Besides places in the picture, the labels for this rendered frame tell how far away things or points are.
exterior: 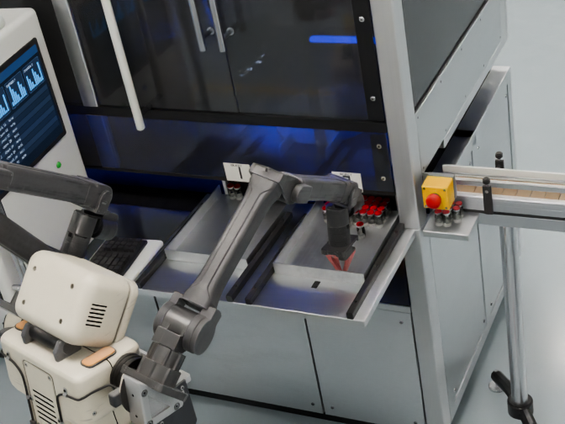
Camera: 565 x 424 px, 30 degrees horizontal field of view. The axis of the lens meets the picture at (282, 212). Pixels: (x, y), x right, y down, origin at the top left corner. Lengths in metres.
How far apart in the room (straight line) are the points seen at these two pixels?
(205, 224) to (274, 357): 0.58
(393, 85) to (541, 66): 3.06
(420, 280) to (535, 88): 2.60
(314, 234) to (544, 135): 2.29
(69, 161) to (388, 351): 1.11
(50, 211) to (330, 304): 0.91
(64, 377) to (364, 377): 1.43
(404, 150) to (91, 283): 1.03
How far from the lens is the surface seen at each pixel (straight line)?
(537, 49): 5.89
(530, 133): 5.09
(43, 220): 3.09
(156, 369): 2.08
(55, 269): 2.15
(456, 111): 3.15
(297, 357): 3.41
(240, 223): 2.16
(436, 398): 3.30
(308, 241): 2.93
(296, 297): 2.74
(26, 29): 3.02
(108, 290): 2.11
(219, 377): 3.65
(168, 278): 2.92
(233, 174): 3.05
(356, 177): 2.88
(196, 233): 3.07
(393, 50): 2.64
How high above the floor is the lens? 2.52
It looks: 32 degrees down
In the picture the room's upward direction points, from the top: 12 degrees counter-clockwise
